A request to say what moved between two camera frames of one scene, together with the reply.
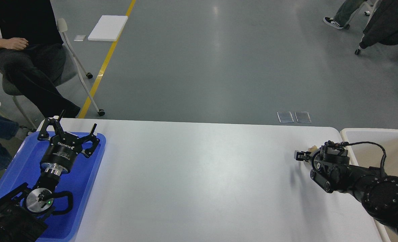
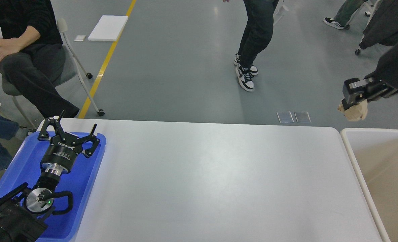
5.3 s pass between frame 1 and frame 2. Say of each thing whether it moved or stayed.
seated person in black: stayed
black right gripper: moved
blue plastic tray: stayed
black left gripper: stayed
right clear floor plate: stayed
